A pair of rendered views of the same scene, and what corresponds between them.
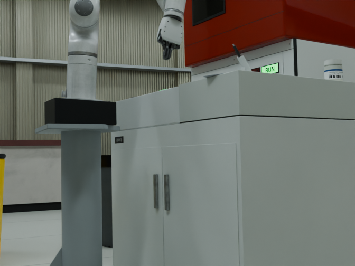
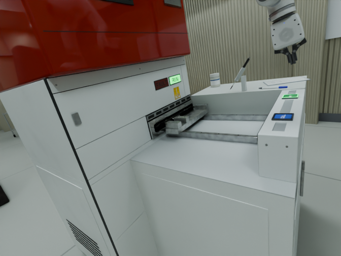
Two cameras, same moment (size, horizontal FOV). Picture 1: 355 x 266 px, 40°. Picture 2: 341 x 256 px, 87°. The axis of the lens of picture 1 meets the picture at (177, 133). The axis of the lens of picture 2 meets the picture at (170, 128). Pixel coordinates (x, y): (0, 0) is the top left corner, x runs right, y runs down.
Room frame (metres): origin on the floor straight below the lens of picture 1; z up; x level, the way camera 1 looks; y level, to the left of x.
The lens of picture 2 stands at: (2.70, 0.58, 1.19)
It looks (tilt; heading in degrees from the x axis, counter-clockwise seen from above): 19 degrees down; 253
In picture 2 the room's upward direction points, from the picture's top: 12 degrees counter-clockwise
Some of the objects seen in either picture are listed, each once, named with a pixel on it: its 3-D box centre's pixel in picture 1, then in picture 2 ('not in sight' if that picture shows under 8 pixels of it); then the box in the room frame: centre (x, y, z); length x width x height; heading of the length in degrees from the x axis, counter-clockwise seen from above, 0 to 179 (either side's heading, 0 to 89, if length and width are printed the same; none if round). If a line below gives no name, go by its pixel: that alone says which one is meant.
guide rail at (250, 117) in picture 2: not in sight; (229, 117); (2.08, -0.27, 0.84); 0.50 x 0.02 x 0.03; 123
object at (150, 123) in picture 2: not in sight; (174, 116); (2.36, -0.40, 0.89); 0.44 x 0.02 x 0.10; 33
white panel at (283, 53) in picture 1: (237, 92); (147, 104); (2.52, -0.32, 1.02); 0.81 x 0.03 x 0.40; 33
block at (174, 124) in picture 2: not in sight; (173, 124); (2.42, -0.27, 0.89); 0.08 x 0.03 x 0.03; 123
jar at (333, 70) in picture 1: (333, 72); (214, 80); (1.91, -0.63, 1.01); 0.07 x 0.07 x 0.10
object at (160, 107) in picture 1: (153, 111); (286, 123); (2.09, 0.10, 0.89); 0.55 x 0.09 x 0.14; 33
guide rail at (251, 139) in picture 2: not in sight; (210, 135); (2.30, -0.12, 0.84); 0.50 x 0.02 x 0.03; 123
